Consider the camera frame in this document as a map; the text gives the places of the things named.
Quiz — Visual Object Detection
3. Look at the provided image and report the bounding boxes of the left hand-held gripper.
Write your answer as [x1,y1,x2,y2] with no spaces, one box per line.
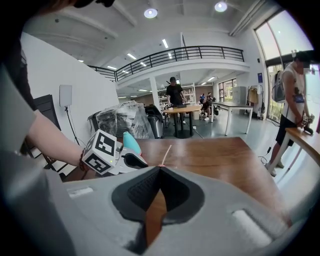
[81,129,149,176]

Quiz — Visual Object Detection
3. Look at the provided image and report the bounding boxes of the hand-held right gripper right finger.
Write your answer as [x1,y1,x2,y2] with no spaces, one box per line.
[149,166,293,256]

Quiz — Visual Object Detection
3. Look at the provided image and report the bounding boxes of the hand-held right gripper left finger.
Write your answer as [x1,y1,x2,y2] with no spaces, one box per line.
[62,166,161,256]

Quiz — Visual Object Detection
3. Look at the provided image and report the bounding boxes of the light blue egg-shaped object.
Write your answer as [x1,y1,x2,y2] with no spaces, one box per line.
[122,131,142,156]

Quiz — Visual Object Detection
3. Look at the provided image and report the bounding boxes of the person's left forearm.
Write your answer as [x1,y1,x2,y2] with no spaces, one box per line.
[26,109,86,173]

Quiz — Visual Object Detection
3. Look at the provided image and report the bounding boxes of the plastic-wrapped machine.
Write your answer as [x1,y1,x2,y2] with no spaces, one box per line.
[87,99,156,141]

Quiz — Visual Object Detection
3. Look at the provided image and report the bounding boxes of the grey wheeled machine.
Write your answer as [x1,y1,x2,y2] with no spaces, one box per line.
[144,104,165,140]

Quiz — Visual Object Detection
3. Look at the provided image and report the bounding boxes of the round wooden table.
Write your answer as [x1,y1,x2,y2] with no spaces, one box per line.
[162,104,202,140]

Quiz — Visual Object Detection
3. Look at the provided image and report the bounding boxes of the white storage shelves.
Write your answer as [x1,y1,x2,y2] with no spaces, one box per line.
[157,82,196,107]

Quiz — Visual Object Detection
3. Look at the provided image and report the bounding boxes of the white light panel on stand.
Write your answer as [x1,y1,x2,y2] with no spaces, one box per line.
[59,84,81,146]

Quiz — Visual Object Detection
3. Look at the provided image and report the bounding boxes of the black monitor on stand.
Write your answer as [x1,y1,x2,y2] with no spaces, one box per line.
[33,94,62,133]

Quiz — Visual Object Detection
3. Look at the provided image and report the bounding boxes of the white rectangular table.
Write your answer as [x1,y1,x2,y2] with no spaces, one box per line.
[210,100,255,137]

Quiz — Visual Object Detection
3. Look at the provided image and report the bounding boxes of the black balcony railing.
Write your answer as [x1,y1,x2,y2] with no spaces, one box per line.
[87,45,245,83]

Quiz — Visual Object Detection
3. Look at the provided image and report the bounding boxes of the curved wooden table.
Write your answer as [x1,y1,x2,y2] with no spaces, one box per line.
[268,127,320,176]

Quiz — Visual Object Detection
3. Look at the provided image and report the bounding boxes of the grey cabinet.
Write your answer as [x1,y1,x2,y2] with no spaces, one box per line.
[232,86,248,104]

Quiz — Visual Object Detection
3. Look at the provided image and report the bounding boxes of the clothes rack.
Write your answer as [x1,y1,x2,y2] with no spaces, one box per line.
[247,84,266,120]

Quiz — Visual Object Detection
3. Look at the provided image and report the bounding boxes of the round ceiling lamp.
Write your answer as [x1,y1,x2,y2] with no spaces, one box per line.
[143,8,159,19]
[214,1,228,13]

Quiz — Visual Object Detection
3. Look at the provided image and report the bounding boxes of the brown bead bracelet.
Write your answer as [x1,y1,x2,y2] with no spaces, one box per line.
[78,148,90,174]

